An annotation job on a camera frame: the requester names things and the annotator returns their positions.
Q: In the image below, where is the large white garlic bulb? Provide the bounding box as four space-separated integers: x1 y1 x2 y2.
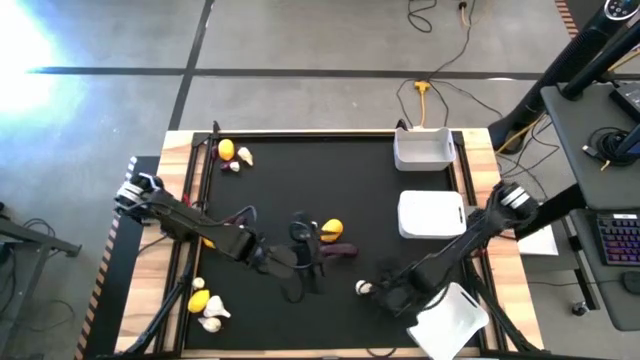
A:
203 294 232 320

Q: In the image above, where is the grey keyboard shelf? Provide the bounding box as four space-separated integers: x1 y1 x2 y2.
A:
569 207 640 334

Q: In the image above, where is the yellow power splitter cord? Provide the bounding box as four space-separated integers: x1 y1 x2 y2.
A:
413 79 432 129

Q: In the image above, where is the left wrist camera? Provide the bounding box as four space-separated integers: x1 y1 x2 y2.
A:
288 212 311 246

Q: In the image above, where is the yellow floor cable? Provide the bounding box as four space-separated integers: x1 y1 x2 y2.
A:
495 113 549 154

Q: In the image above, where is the white plastic basket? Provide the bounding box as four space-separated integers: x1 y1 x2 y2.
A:
397 189 468 240
406 282 490 360
392 127 457 173

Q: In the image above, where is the black metal stand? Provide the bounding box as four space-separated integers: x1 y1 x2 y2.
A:
0 199 84 346

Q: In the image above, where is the black tower fan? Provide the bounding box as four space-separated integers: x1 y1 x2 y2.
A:
487 0 640 154

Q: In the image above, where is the looped black floor cable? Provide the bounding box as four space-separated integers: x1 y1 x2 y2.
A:
406 0 439 34

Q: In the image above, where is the black table mat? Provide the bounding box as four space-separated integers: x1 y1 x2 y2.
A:
184 133 481 350

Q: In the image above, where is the grey desk top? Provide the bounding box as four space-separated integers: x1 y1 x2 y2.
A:
539 82 640 211

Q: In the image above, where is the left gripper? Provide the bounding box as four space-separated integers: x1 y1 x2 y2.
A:
254 222 326 301

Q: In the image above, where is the long black floor cable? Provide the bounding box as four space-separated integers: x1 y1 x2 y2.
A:
396 0 505 129

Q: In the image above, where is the backlit black keyboard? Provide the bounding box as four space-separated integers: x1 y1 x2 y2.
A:
595 212 640 267

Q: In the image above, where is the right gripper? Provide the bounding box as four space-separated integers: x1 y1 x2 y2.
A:
372 267 431 316

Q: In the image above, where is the coiled black cable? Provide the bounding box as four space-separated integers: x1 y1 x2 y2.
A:
582 126 636 169

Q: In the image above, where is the black desk beam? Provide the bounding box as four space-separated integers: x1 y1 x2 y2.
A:
513 183 589 241

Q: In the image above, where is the long purple eggplant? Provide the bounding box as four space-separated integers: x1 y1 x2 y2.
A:
319 242 360 260

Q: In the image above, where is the white paper sheet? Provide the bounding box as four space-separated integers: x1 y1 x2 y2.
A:
517 224 560 257

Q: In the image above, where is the black striped-edge floor mat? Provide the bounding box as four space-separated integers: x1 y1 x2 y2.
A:
73 155 161 360

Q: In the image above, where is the black computer mouse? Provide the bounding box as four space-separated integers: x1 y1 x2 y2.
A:
621 271 640 296

